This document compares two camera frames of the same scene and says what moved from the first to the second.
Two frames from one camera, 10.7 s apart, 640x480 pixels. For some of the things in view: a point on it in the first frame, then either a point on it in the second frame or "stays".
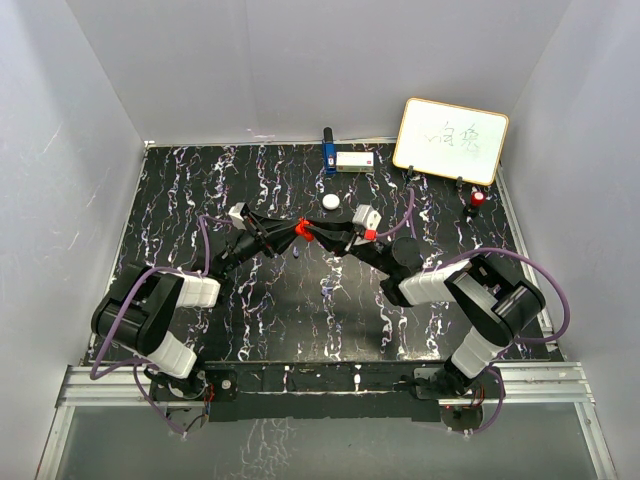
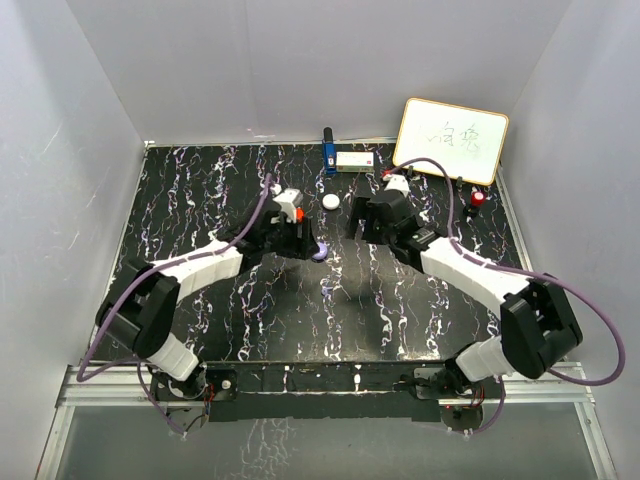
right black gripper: x=339 y=235 -> x=363 y=210
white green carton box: x=354 y=162 stays
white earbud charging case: x=331 y=201 stays
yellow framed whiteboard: x=450 y=141 stays
